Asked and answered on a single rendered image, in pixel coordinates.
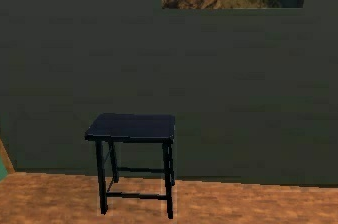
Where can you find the framed brown wall picture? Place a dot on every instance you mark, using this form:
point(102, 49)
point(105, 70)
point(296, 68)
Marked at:
point(230, 3)

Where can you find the black square side table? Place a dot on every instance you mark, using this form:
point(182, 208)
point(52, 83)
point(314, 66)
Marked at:
point(132, 127)

